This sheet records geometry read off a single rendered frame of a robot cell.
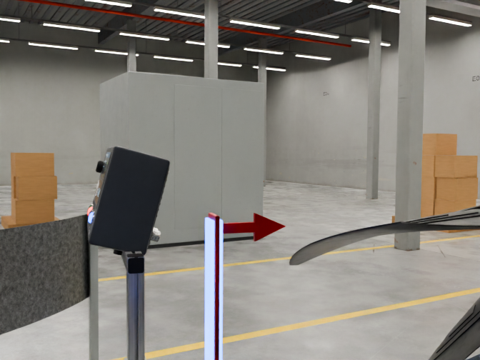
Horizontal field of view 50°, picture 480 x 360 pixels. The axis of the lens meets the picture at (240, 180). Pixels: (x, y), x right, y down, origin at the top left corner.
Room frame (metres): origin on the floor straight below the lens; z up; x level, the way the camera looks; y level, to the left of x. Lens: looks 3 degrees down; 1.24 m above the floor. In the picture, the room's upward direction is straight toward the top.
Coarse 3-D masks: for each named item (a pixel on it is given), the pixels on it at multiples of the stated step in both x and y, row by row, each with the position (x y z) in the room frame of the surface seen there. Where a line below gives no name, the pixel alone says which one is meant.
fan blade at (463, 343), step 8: (472, 312) 0.66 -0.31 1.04; (464, 320) 0.67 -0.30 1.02; (472, 320) 0.64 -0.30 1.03; (456, 328) 0.68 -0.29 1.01; (464, 328) 0.65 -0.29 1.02; (472, 328) 0.63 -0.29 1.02; (448, 336) 0.69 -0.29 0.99; (456, 336) 0.66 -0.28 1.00; (464, 336) 0.63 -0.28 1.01; (472, 336) 0.61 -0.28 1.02; (440, 344) 0.72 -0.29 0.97; (448, 344) 0.66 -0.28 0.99; (456, 344) 0.64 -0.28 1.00; (464, 344) 0.62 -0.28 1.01; (472, 344) 0.60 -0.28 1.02; (440, 352) 0.67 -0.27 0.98; (448, 352) 0.64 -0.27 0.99; (456, 352) 0.62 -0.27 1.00; (464, 352) 0.60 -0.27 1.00; (472, 352) 0.59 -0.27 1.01
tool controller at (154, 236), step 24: (96, 168) 1.14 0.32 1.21; (120, 168) 0.95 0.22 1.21; (144, 168) 0.96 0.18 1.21; (168, 168) 0.98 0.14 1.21; (120, 192) 0.95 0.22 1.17; (144, 192) 0.96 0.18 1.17; (96, 216) 0.94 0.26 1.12; (120, 216) 0.95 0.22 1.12; (144, 216) 0.96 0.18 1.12; (96, 240) 0.94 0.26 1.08; (120, 240) 0.95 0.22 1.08; (144, 240) 0.96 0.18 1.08
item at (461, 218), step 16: (384, 224) 0.36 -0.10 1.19; (400, 224) 0.36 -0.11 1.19; (416, 224) 0.36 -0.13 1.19; (432, 224) 0.37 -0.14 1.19; (448, 224) 0.40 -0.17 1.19; (464, 224) 0.40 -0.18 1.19; (320, 240) 0.43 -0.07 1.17; (336, 240) 0.43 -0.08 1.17; (352, 240) 0.46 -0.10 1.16; (304, 256) 0.52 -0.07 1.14
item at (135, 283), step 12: (132, 276) 0.90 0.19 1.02; (132, 288) 0.90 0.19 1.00; (132, 300) 0.90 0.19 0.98; (132, 312) 0.90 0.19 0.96; (144, 312) 0.91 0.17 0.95; (132, 324) 0.90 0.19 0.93; (144, 324) 0.91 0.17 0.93; (132, 336) 0.90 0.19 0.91; (144, 336) 0.91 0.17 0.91; (132, 348) 0.90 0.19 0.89; (144, 348) 0.91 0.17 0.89
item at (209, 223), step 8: (208, 224) 0.41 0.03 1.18; (208, 232) 0.41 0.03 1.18; (208, 240) 0.41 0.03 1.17; (208, 248) 0.41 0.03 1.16; (208, 256) 0.41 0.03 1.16; (208, 264) 0.41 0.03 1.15; (208, 272) 0.41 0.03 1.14; (208, 280) 0.41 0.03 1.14; (208, 288) 0.41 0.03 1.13; (208, 296) 0.41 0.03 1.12; (208, 304) 0.41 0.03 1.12; (208, 312) 0.41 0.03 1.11; (208, 320) 0.41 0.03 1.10; (208, 328) 0.41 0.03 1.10; (208, 336) 0.41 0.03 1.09; (208, 344) 0.41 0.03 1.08; (208, 352) 0.41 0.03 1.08
